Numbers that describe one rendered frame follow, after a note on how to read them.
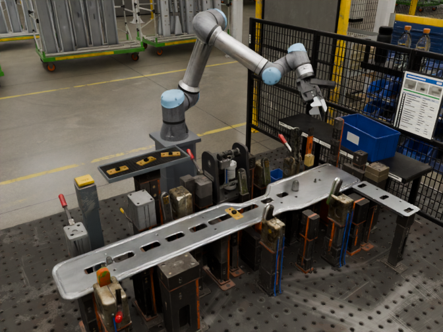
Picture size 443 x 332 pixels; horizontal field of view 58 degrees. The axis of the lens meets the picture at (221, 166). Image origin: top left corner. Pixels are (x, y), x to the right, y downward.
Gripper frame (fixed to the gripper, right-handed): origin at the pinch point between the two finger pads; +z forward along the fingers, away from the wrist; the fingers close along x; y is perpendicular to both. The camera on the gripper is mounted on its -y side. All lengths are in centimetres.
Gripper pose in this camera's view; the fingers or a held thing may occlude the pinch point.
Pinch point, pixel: (325, 116)
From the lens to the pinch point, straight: 184.6
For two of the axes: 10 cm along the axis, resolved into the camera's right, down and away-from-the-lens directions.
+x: -1.5, -1.3, -9.8
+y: -9.4, 3.1, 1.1
